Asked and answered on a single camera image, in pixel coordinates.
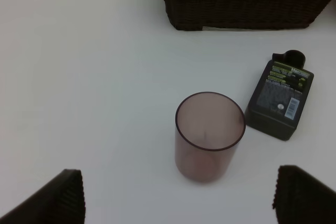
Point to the dark green square bottle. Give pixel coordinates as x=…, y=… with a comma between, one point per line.
x=278, y=100

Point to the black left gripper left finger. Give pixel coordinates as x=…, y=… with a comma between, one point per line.
x=62, y=200

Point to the translucent purple plastic cup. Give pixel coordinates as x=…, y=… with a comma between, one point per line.
x=208, y=128

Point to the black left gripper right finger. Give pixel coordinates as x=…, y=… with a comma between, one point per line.
x=301, y=198

